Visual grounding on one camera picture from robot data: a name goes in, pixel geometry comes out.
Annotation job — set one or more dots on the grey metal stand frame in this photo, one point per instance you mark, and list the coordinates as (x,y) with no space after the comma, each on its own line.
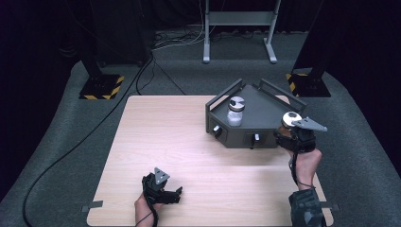
(239,19)

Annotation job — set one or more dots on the black stand base striped edge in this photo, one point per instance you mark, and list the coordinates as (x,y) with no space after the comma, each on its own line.
(310,85)
(101,86)

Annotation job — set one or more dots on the person's left hand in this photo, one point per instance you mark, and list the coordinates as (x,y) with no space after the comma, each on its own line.
(143,211)

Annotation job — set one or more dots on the grey tape strip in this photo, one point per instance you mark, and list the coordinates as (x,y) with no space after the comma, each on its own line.
(332,207)
(92,205)

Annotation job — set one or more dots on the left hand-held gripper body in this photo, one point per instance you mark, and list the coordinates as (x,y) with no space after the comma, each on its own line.
(156,184)

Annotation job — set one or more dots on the dark grey angular tray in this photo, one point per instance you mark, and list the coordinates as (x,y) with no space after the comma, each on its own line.
(258,108)

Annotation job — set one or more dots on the clear shaker jar brown powder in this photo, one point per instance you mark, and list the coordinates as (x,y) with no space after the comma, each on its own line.
(289,121)

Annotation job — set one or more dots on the clear shaker jar white powder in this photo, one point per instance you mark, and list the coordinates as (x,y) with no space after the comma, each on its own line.
(235,112)

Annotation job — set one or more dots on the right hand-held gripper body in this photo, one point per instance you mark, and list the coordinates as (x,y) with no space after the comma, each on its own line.
(304,134)

